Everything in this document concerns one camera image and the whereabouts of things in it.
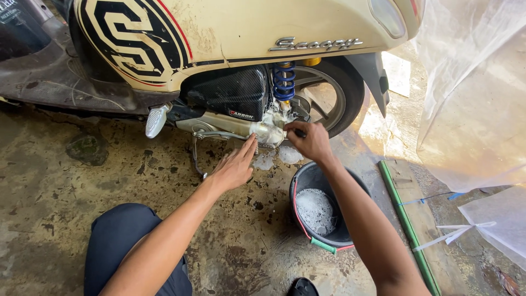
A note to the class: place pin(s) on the person's left fingers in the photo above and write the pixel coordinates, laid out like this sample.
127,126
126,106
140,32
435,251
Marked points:
242,153

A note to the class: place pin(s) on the person's dark trouser leg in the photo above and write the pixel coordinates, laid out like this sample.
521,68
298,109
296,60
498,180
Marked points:
119,234

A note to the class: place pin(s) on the large clear plastic sheet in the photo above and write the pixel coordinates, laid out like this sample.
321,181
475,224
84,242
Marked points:
472,102

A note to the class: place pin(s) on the blue shock absorber spring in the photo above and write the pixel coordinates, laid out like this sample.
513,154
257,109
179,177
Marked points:
284,82

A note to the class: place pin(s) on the scooter rear wheel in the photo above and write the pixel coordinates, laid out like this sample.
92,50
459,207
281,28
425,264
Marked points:
349,94

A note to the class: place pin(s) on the soapy engine casing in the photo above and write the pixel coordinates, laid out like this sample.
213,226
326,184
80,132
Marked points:
267,127

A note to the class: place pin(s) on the dry brown leaf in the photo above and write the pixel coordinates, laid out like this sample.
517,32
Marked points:
511,284

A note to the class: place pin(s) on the soapy water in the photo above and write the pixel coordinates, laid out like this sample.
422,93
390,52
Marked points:
315,210

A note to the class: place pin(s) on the silver scooter footpeg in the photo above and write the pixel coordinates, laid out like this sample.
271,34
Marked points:
156,120

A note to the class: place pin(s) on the grey rear mudguard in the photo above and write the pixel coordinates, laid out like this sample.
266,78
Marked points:
370,74

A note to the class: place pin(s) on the black carbon air filter cover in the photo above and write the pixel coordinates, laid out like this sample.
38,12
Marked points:
230,92

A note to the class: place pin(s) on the black sandal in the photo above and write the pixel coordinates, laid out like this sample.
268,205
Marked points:
303,287

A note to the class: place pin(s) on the person's right fingers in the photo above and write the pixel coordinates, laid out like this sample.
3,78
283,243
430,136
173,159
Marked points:
296,142

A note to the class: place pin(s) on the small clear plastic sheet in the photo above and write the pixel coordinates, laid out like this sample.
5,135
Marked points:
501,222

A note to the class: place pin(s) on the cream scooter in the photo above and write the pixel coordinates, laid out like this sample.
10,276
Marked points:
254,28

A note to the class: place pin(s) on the wooden plank with green edge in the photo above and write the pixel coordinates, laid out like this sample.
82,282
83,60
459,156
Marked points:
411,205

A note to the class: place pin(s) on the foam patch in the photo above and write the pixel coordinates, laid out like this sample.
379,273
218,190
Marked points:
289,155

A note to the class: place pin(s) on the person's right hand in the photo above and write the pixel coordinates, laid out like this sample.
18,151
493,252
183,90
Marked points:
314,142

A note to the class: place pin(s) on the person's left hand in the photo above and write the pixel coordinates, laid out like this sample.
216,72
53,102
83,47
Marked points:
232,170

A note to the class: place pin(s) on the black brush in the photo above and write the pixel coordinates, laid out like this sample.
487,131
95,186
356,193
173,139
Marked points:
300,133

